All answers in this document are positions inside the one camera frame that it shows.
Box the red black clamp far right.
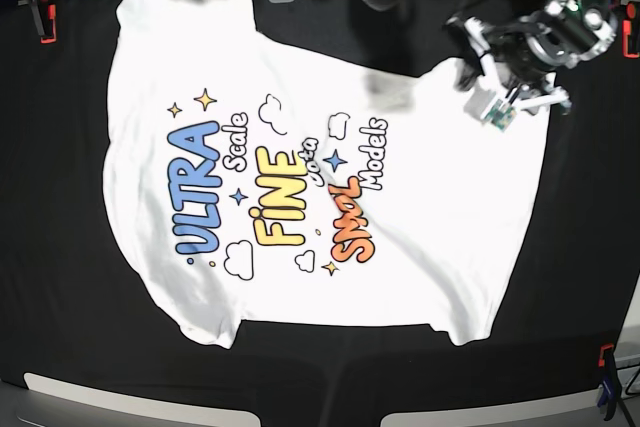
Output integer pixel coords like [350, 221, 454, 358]
[622, 1, 639, 59]

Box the red black clamp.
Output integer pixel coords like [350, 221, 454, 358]
[28, 0, 57, 44]
[622, 1, 639, 59]

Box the red blue clamp near right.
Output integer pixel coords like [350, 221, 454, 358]
[597, 343, 621, 421]

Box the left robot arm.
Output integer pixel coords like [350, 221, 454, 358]
[447, 0, 617, 130]

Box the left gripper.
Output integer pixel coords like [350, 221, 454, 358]
[464, 11, 575, 131]

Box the red black clamp far left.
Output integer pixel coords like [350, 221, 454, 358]
[28, 0, 57, 44]

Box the white printed t-shirt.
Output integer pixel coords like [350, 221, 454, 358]
[103, 0, 549, 348]

